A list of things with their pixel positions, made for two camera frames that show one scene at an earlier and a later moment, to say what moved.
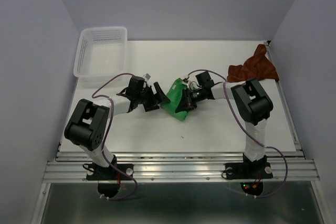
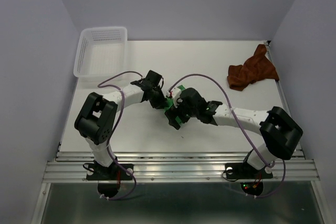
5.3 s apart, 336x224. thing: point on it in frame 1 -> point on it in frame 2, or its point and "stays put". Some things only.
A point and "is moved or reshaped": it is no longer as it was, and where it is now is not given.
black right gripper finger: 187,102 -> 171,114
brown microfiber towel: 259,66 stays put
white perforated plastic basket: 101,52 stays put
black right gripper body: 197,94 -> 182,107
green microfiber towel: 174,94 is moved or reshaped
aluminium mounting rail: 181,166 stays put
